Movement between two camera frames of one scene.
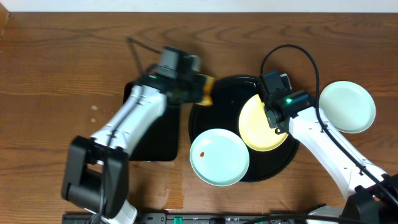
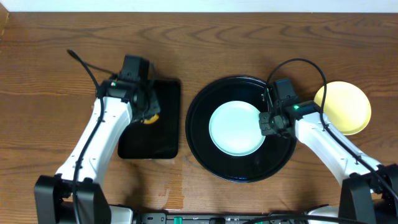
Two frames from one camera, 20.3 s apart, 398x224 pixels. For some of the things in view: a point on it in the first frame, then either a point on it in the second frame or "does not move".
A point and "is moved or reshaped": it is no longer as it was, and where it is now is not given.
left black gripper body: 195,90 to 150,106
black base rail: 188,218 does not move
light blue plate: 348,106 to 234,129
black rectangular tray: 161,144 does not move
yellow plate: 254,126 to 347,107
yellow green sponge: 207,99 is moved or reshaped
